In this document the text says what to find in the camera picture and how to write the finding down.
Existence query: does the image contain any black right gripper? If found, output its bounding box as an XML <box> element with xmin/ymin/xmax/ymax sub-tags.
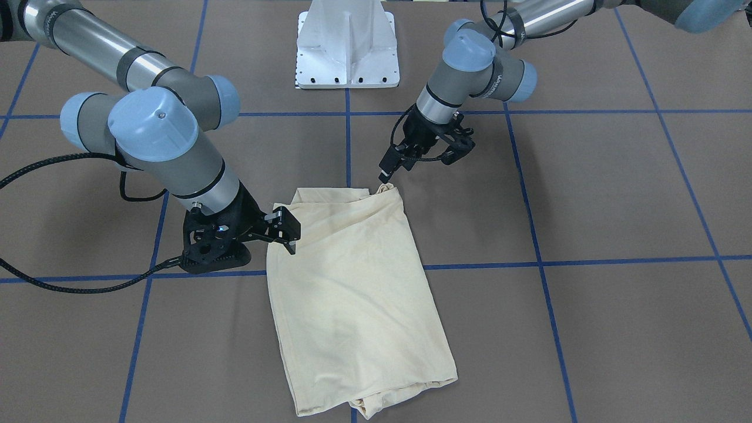
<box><xmin>179</xmin><ymin>184</ymin><xmax>301</xmax><ymax>275</ymax></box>

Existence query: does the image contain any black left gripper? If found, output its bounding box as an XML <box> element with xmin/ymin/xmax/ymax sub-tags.
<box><xmin>378</xmin><ymin>105</ymin><xmax>475</xmax><ymax>184</ymax></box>

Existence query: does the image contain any cream long-sleeve graphic shirt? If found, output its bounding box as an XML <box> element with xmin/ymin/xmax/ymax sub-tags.
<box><xmin>266</xmin><ymin>184</ymin><xmax>458</xmax><ymax>419</ymax></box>

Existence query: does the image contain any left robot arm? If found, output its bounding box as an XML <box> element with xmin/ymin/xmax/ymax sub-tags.
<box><xmin>379</xmin><ymin>1</ymin><xmax>750</xmax><ymax>184</ymax></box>

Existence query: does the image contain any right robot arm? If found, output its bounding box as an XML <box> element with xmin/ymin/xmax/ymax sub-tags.
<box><xmin>2</xmin><ymin>1</ymin><xmax>301</xmax><ymax>274</ymax></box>

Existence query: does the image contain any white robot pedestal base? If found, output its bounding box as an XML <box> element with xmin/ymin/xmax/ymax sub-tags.
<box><xmin>295</xmin><ymin>1</ymin><xmax>400</xmax><ymax>89</ymax></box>

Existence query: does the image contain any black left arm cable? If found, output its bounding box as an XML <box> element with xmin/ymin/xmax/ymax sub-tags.
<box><xmin>391</xmin><ymin>0</ymin><xmax>579</xmax><ymax>147</ymax></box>

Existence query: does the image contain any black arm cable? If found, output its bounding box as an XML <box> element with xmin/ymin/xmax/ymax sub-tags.
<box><xmin>0</xmin><ymin>153</ymin><xmax>189</xmax><ymax>294</ymax></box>
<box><xmin>391</xmin><ymin>0</ymin><xmax>579</xmax><ymax>147</ymax></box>

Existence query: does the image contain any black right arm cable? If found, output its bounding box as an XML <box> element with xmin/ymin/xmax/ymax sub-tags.
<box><xmin>0</xmin><ymin>153</ymin><xmax>189</xmax><ymax>294</ymax></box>

